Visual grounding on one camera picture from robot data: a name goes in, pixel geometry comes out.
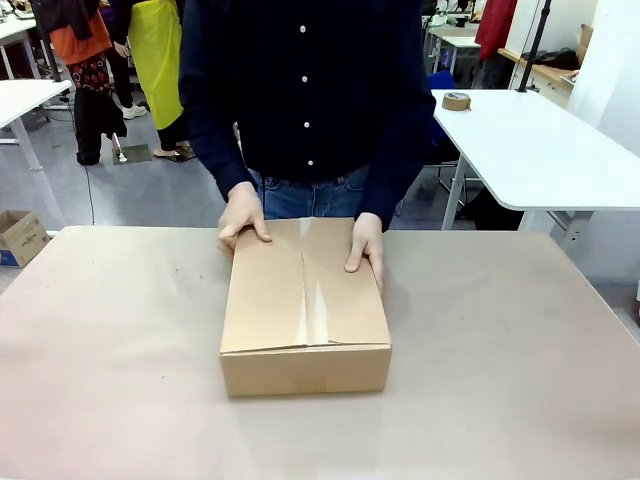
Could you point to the person's left hand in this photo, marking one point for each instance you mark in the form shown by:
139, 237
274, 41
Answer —
367, 237

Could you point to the person's right hand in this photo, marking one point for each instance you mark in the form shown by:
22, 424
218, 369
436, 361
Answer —
242, 212

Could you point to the brown cardboard box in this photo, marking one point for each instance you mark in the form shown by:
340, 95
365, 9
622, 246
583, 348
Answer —
270, 300

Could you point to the person's left forearm dark sleeve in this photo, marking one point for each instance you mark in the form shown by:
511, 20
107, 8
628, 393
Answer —
390, 185

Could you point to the person's right forearm dark sleeve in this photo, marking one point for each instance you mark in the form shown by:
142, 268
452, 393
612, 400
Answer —
220, 150

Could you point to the small printed cardboard box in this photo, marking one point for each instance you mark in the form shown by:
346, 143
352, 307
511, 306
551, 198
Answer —
20, 237

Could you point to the clear tape strip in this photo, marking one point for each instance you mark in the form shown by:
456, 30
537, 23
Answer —
314, 310

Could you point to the metal floor plate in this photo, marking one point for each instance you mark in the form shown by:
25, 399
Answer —
132, 154

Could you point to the person's torso dark shirt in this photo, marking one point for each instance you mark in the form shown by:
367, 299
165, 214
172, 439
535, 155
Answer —
310, 90

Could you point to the brown packing tape roll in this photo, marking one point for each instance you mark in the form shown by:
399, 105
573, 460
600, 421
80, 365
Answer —
456, 102

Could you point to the person in yellow apron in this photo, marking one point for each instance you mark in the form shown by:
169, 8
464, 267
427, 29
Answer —
157, 65

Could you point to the large white table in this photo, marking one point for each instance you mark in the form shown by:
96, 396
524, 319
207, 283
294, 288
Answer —
525, 150

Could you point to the person in orange top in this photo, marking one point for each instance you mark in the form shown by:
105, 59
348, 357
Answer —
90, 75

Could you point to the white background desk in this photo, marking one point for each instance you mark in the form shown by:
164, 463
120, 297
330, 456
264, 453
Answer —
452, 42

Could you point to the wooden top desk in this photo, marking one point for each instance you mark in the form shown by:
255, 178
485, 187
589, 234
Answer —
545, 75

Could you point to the white table with leg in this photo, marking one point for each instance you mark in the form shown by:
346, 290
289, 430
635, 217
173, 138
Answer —
25, 100

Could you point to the red hanging garment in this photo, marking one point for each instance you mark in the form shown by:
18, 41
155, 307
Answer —
495, 25

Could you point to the black stand pole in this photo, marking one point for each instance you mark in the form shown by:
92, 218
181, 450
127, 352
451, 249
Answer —
532, 45

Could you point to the black bag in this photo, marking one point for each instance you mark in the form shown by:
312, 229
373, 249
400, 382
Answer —
555, 57

